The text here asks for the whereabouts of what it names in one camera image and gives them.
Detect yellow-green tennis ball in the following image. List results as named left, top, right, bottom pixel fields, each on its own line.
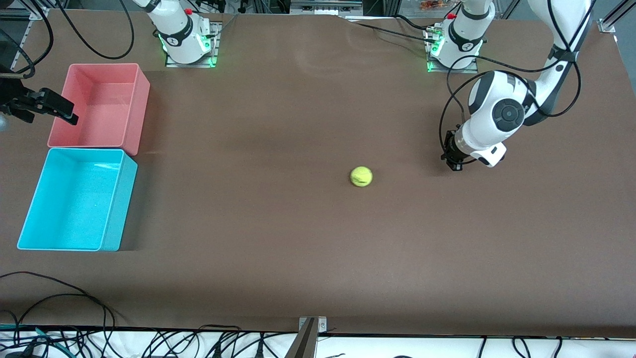
left=350, top=166, right=373, bottom=187

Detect pink plastic bin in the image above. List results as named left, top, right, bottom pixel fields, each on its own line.
left=47, top=63, right=151, bottom=156

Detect blue plastic bin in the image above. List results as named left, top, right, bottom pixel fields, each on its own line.
left=17, top=148, right=139, bottom=252

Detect brown table cover mat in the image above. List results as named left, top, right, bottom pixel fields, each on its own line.
left=0, top=9, right=636, bottom=340

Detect grey metal pole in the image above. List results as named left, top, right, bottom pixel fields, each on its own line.
left=284, top=318, right=318, bottom=358

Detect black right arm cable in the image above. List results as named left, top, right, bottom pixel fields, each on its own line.
left=0, top=0, right=136, bottom=80

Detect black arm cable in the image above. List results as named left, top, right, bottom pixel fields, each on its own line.
left=439, top=0, right=597, bottom=160
left=0, top=0, right=136, bottom=80

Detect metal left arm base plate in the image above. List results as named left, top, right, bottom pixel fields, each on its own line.
left=427, top=27, right=479, bottom=74

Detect black cable across mat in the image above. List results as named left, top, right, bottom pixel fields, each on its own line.
left=345, top=17, right=443, bottom=45

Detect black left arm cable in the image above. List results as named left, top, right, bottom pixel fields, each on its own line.
left=439, top=0, right=597, bottom=160

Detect long looping black cable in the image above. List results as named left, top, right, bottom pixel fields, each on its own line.
left=0, top=271, right=116, bottom=349

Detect aluminium frame rail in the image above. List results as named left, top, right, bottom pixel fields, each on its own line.
left=290, top=0, right=363, bottom=14

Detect small metal clamp bracket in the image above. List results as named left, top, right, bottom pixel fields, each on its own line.
left=299, top=316, right=328, bottom=335

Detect teal cable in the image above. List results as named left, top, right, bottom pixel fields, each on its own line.
left=0, top=324, right=68, bottom=351

